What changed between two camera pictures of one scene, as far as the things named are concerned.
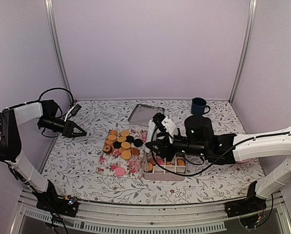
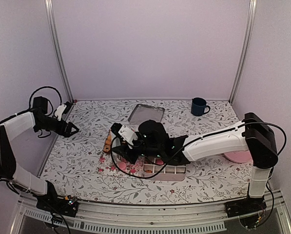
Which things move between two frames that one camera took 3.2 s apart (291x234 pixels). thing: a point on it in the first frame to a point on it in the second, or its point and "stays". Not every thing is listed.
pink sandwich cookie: (120, 171) to (122, 165)
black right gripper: (163, 146) to (122, 149)
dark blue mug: (198, 106) stays
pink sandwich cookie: (160, 161) stays
